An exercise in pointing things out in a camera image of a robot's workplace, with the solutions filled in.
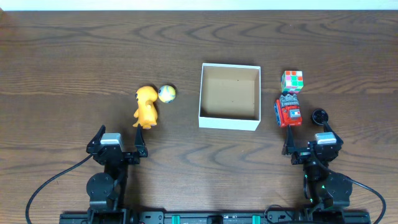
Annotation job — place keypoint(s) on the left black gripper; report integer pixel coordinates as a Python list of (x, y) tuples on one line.
[(116, 154)]

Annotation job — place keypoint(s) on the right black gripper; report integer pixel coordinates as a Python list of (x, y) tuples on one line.
[(300, 156)]

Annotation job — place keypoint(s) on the small black round cap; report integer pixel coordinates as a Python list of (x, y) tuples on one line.
[(319, 116)]

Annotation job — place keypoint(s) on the red toy robot car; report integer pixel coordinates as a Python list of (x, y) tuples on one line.
[(287, 111)]

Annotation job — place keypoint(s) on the orange dinosaur toy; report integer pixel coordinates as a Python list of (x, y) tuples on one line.
[(146, 113)]

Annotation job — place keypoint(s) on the colourful puzzle cube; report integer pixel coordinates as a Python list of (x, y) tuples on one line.
[(291, 81)]

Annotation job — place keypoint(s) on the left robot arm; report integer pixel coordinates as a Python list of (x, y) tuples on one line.
[(106, 189)]

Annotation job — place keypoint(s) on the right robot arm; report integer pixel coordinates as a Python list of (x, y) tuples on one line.
[(328, 191)]

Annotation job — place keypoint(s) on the yellow grey ball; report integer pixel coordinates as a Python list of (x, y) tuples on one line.
[(166, 93)]

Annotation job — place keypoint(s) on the white cardboard box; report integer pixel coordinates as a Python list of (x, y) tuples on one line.
[(230, 97)]

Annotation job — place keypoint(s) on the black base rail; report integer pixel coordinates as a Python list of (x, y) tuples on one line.
[(270, 216)]

